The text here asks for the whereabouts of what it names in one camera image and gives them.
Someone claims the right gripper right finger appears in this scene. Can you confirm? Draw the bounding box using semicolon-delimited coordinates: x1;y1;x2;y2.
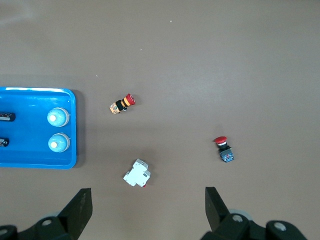
199;186;266;240

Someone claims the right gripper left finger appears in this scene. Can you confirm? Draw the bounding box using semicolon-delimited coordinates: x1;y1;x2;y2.
26;187;94;240

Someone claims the blue bell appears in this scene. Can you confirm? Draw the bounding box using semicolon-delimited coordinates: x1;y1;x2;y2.
47;132;71;153
46;107;70;128

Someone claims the black terminal block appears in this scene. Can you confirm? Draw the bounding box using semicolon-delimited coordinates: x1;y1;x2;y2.
0;111;16;123

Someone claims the blue plastic tray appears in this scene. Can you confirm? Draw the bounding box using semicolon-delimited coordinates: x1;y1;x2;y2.
0;86;77;170

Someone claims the red pushbutton black body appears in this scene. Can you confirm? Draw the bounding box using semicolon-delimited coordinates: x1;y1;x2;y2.
213;136;236;164

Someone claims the white circuit breaker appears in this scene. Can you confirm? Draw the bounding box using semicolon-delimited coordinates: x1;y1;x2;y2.
122;158;152;188

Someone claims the red emergency stop orange body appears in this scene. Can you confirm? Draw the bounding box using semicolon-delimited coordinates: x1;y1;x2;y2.
109;93;137;115

